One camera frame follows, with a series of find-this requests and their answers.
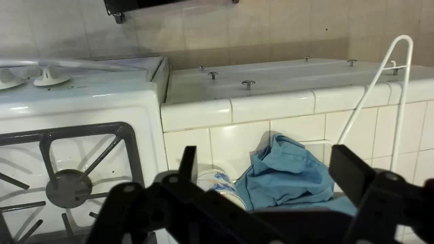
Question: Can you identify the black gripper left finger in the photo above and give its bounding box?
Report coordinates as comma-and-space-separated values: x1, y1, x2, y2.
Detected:
86, 145, 256, 244

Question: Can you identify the white oven door handle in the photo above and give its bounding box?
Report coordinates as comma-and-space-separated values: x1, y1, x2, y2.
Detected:
0, 57, 155, 92

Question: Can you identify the blue cloth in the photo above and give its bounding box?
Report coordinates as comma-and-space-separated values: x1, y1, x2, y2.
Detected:
234, 133, 360, 217

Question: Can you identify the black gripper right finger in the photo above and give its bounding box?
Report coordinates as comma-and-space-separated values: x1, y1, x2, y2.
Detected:
329, 145, 434, 244

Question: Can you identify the white lower cabinet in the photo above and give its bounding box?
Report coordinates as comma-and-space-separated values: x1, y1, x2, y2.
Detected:
163, 57, 434, 105

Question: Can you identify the white gas stove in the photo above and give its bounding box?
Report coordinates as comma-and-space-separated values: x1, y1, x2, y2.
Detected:
0, 55, 172, 244

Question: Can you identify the white mug with blue print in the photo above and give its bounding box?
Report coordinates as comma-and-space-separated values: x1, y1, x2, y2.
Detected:
197, 168, 249, 210

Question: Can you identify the black stove grate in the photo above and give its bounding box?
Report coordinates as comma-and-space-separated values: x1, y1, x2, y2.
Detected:
0, 120, 147, 244

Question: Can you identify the dark round burner cap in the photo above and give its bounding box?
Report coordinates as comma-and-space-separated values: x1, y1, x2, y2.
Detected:
45, 168, 94, 210

